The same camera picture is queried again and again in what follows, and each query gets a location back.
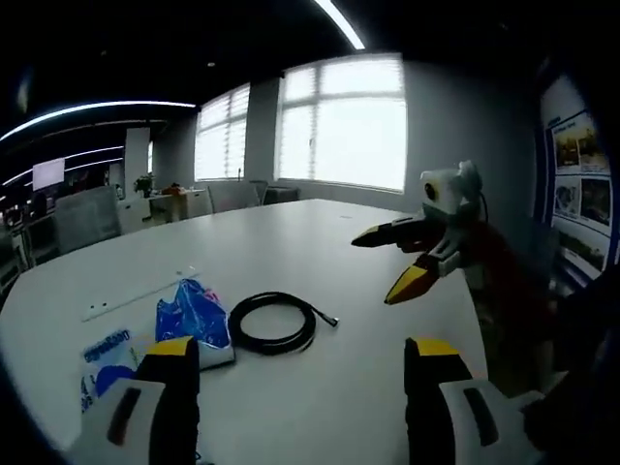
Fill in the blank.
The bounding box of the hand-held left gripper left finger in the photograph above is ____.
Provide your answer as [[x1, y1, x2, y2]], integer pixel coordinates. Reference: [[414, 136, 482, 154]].
[[70, 337, 202, 465]]

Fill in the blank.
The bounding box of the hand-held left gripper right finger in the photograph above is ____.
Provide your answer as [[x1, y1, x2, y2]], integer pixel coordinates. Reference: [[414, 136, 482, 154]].
[[404, 337, 546, 465]]

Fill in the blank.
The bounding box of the white cabinet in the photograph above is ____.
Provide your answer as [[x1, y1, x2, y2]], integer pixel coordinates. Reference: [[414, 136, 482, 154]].
[[149, 188, 204, 224]]

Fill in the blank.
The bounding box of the large grey office chair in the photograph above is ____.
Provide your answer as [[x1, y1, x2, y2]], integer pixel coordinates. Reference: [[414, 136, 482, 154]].
[[55, 186, 122, 256]]

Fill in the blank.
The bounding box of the wide window with blinds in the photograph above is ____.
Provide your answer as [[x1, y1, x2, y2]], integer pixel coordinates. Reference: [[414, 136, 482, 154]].
[[273, 53, 408, 195]]

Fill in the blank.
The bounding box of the white table cable cover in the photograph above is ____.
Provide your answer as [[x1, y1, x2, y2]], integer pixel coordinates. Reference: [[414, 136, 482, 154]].
[[80, 272, 201, 322]]

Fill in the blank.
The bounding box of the blue tissue packet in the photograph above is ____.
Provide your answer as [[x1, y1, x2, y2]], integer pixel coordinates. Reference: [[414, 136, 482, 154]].
[[154, 278, 237, 372]]

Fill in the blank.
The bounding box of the ceiling light strip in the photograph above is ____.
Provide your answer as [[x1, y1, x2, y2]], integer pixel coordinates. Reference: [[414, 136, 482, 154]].
[[0, 100, 195, 144], [312, 0, 365, 49]]

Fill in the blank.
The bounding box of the blue and white wall poster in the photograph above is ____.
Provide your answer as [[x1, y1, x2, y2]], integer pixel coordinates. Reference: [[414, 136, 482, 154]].
[[537, 75, 611, 282]]

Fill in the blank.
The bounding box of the clear bag with blue pad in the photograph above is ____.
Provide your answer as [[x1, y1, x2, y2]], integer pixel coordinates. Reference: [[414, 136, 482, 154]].
[[79, 328, 161, 416]]

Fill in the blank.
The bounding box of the light grey chair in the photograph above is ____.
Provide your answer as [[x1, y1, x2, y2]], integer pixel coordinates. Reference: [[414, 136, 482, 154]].
[[207, 182, 263, 214]]

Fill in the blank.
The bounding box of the narrow window with blinds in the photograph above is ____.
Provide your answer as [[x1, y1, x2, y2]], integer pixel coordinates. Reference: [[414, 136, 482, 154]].
[[195, 82, 251, 183]]

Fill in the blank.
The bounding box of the dark grey chair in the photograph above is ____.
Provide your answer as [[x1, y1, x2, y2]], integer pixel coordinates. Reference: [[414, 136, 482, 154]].
[[263, 186, 299, 204]]

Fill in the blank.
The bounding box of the white monitor screen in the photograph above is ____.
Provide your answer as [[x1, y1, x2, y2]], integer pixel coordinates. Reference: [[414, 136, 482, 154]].
[[32, 159, 66, 191]]

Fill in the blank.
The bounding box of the white table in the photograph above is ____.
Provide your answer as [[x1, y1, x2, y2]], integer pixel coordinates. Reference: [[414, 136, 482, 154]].
[[0, 197, 485, 465]]

